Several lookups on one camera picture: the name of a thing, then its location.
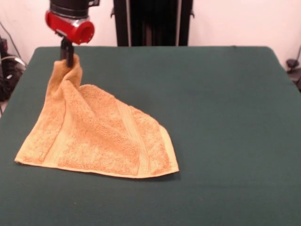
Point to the dark green table cloth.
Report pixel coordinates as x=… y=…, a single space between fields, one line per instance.
x=211 y=117

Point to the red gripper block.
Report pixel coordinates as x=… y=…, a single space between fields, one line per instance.
x=70 y=30

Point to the orange terry towel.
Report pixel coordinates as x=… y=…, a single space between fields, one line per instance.
x=94 y=131

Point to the black robot pedestal stand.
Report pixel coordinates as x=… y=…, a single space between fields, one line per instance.
x=152 y=23

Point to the black power strip red switch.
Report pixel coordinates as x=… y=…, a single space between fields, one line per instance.
x=3 y=44

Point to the small black power adapter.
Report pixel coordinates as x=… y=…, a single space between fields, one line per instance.
x=291 y=63

